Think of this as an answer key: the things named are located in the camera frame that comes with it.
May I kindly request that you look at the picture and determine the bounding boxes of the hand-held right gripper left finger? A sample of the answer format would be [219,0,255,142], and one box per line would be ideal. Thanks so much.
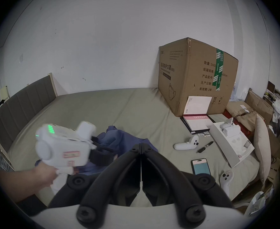
[48,143,142,224]

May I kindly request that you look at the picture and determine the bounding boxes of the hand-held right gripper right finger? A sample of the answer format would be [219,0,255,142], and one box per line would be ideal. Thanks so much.
[142,143,234,224]

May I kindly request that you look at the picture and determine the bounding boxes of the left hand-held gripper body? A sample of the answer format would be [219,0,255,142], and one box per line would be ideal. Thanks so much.
[35,121,115,195]

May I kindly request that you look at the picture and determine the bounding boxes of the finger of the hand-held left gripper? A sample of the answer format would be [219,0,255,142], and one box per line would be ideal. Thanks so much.
[91,136,115,152]

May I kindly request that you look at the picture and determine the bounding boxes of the dark blue shirt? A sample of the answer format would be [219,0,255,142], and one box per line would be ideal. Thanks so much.
[35,125,158,176]

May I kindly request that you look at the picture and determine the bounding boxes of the person's left forearm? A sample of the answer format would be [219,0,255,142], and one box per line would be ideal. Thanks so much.
[0,168,37,204]

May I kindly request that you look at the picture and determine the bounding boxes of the person's left hand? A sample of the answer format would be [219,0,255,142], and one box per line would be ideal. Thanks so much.
[34,163,59,188]

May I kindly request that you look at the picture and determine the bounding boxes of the black smartphone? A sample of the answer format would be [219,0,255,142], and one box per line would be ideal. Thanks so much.
[191,158,212,176]

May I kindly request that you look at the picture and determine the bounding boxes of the white hand controller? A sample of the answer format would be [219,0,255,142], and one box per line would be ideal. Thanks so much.
[220,170,234,195]
[173,135,200,150]

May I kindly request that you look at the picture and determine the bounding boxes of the black pen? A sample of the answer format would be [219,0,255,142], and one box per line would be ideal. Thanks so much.
[196,141,214,154]

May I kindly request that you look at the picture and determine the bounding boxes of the bed with beige sheet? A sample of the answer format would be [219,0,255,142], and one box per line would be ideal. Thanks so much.
[8,87,262,207]

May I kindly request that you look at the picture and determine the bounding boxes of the grey padded headboard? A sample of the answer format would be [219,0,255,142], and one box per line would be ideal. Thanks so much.
[0,73,58,162]

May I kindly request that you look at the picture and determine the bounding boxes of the open white packaging box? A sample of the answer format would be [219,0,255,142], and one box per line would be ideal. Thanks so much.
[209,118,255,168]

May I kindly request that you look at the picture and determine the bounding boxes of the pink and white folder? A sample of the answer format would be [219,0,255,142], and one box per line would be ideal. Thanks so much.
[180,114,217,135]

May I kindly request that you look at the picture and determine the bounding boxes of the white plastic bag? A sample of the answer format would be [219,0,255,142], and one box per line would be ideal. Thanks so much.
[247,191,274,217]

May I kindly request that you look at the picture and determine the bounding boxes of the white booklet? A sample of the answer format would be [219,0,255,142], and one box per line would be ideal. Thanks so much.
[184,96,212,116]

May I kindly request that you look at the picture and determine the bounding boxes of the beige cushion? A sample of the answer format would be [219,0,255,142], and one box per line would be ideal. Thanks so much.
[253,114,272,185]

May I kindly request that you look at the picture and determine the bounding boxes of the flattened brown cartons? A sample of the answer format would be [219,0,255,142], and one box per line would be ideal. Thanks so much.
[226,88,274,138]

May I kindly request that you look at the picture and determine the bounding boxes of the large brown carton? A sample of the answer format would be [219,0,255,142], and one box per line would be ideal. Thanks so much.
[158,37,239,117]

